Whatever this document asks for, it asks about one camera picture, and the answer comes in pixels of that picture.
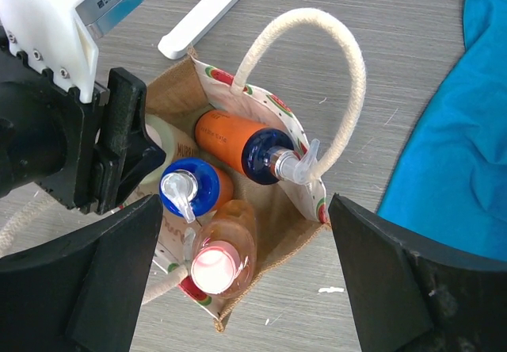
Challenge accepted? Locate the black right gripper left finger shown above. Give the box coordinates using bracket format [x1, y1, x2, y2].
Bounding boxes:
[1, 195, 162, 351]

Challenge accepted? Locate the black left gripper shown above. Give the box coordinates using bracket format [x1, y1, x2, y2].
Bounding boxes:
[1, 46, 166, 214]

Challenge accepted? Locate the teal blue t-shirt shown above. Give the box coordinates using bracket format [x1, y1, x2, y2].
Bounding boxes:
[378, 0, 506, 261]

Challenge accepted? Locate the pink cap peach bottle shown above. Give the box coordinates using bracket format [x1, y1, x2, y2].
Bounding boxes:
[190, 200, 257, 299]

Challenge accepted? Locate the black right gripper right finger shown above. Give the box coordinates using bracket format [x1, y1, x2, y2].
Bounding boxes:
[329, 194, 506, 351]

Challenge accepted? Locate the orange bottle blue pump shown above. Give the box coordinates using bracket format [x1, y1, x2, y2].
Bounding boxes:
[158, 158, 234, 224]

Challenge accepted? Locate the white rack base foot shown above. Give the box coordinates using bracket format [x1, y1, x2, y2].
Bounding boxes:
[158, 0, 238, 60]

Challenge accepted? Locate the orange pump bottle lying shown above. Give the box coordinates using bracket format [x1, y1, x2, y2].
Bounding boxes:
[194, 109, 319, 186]

